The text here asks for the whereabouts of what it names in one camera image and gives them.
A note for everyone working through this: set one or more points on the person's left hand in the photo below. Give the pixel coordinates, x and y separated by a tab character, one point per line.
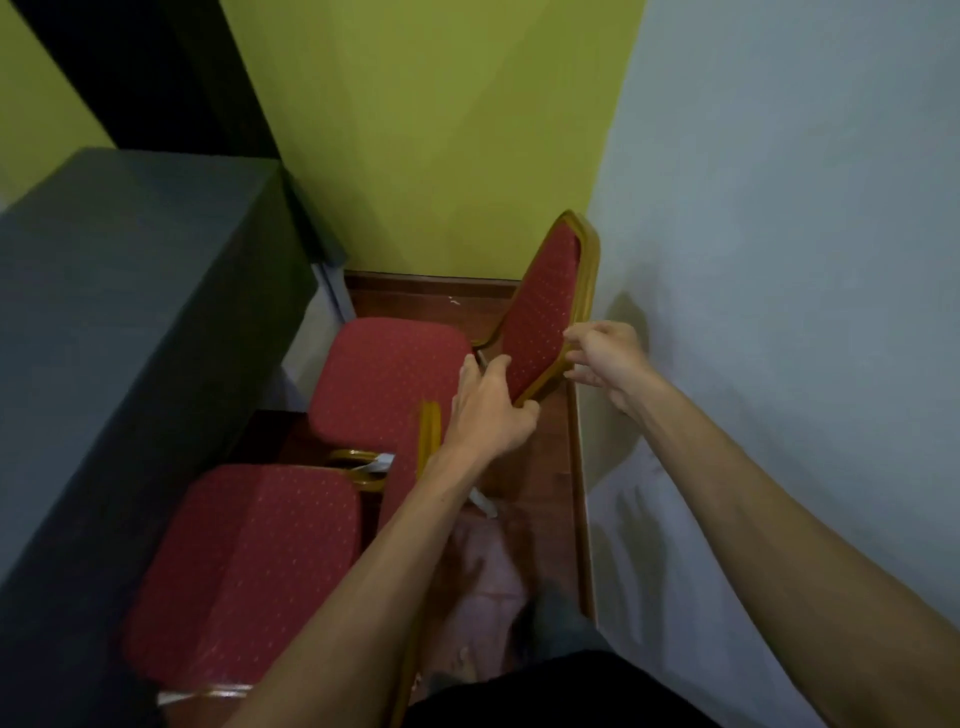
484	420

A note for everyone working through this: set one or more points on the person's right hand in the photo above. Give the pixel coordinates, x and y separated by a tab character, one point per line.
615	360

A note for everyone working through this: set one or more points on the person's right fingers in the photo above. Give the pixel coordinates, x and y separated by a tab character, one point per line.
583	352

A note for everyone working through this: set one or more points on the person's left thumb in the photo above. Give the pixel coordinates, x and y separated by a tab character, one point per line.
528	413

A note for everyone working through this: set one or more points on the red gold-framed banquet chair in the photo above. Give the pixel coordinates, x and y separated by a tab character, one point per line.
247	562
382	375

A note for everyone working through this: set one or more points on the person's left forearm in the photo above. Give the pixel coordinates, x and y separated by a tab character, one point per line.
375	585

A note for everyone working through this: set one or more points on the person's right forearm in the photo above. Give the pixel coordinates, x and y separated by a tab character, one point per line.
787	570

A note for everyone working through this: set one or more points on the white chair tag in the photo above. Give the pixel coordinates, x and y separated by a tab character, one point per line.
376	463

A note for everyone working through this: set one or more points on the person's grey sock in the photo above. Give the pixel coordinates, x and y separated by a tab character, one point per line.
559	626

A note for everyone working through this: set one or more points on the person's black trousers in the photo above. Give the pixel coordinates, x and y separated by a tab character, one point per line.
555	694

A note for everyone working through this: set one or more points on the grey tablecloth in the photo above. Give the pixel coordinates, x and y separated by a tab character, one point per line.
112	337

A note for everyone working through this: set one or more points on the dark door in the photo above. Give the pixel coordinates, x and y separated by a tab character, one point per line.
150	75

